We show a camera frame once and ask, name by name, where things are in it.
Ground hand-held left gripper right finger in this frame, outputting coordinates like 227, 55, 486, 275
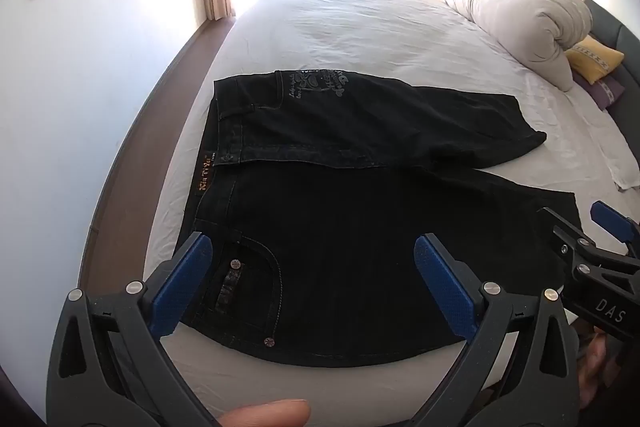
413, 233, 581, 427

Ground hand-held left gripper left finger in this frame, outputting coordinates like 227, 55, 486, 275
46, 232, 221, 427

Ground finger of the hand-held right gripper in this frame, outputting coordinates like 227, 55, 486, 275
536, 206, 640, 294
589, 201, 640, 258

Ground black denim pants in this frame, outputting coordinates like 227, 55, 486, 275
181, 69, 583, 368

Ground person's right hand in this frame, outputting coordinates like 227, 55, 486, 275
577, 323, 626, 395

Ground person's left hand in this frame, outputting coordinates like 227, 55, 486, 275
220, 399, 311, 427

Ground white folded cloth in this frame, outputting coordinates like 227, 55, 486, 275
575, 82, 640, 192

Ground purple pillow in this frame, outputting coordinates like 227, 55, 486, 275
572, 69, 626, 110

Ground yellow patterned pillow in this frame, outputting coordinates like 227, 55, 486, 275
565, 34, 626, 85

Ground dark grey headboard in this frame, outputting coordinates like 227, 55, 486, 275
526, 0, 640, 108

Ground rolled white duvet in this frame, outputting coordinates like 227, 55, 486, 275
439, 0, 596, 92

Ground bed with white sheet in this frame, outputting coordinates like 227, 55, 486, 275
142, 0, 640, 388

